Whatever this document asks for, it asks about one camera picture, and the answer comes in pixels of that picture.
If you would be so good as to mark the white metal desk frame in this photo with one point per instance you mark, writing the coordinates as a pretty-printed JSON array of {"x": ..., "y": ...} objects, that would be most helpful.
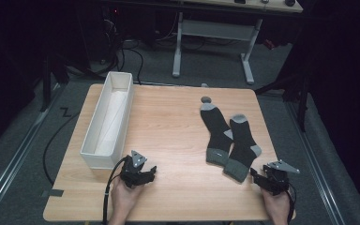
[{"x": 214, "y": 29}]

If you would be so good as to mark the metal floor rail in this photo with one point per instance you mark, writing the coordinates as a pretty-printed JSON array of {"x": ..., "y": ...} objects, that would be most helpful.
[
  {"x": 12, "y": 165},
  {"x": 318, "y": 168}
]

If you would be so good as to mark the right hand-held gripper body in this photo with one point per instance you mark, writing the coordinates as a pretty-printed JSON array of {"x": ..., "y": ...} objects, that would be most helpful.
[{"x": 277, "y": 179}]

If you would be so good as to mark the light wooden desk top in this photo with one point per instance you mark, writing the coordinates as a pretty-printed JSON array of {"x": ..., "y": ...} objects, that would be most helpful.
[{"x": 247, "y": 4}]

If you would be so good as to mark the white long storage box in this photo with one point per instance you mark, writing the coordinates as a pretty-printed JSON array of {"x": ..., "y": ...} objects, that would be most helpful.
[{"x": 112, "y": 112}]

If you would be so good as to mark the black metal stand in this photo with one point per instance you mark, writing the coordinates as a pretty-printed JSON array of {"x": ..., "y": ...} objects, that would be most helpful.
[
  {"x": 46, "y": 84},
  {"x": 303, "y": 100}
]

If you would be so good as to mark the person's right hand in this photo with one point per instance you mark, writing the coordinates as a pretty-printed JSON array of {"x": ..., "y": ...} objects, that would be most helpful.
[{"x": 278, "y": 207}]

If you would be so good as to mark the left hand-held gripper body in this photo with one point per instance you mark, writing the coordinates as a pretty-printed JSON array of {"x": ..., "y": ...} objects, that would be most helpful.
[{"x": 130, "y": 171}]

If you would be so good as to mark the grey round table grommet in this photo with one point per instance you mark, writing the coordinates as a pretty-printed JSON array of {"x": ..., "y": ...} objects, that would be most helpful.
[{"x": 205, "y": 99}]

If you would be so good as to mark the dark grey sock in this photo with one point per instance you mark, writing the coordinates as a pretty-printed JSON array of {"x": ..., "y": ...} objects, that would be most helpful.
[
  {"x": 215, "y": 125},
  {"x": 243, "y": 146}
]

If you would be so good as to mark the person's left hand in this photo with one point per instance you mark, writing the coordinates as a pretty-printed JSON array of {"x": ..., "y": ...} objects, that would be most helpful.
[{"x": 123, "y": 200}]

